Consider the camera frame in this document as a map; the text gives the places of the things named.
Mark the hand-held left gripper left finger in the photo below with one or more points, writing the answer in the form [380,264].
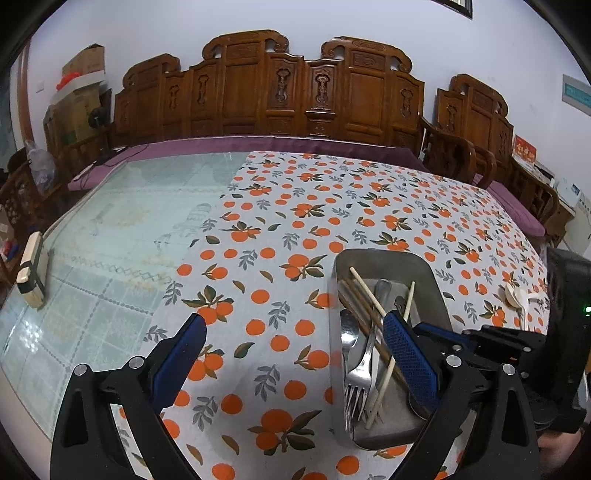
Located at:
[184,355]

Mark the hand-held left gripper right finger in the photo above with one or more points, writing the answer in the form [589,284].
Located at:
[408,364]

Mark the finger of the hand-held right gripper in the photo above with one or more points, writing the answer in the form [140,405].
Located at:
[503,341]

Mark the light wooden chopstick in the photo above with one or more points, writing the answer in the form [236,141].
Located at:
[381,392]
[364,290]

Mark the small white plastic spoon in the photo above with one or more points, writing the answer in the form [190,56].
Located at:
[535,307]

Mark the large white plastic spoon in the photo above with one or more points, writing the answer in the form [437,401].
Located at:
[513,293]

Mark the metal fork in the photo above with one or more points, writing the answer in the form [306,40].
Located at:
[358,383]

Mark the metal spoon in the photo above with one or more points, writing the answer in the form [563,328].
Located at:
[349,325]

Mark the dark brown chopstick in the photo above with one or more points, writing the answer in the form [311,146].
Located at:
[352,304]
[357,299]

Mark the metal tray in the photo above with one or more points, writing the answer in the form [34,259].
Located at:
[397,267]

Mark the purple armchair cushion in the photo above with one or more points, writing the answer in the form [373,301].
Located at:
[517,207]

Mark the white appliance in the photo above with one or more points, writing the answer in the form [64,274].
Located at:
[572,198]

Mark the beige rectangular device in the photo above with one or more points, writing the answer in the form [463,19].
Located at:
[32,267]

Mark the orange print tablecloth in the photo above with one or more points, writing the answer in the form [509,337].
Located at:
[300,207]

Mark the red box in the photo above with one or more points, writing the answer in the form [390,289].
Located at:
[525,150]

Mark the carved wooden armchair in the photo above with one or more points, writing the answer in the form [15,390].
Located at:
[480,115]

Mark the long purple cushion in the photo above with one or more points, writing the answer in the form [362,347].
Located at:
[277,145]

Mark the clear plastic bag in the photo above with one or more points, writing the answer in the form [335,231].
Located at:
[39,166]

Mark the small black fan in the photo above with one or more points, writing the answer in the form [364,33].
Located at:
[98,118]

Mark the large cardboard box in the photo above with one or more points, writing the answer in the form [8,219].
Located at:
[74,120]

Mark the carved wooden sofa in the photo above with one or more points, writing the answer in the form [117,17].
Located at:
[240,92]

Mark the white box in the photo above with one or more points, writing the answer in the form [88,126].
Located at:
[78,87]

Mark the small cardboard box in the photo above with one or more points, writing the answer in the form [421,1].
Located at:
[85,60]

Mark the wall sign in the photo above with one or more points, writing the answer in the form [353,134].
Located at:
[576,92]

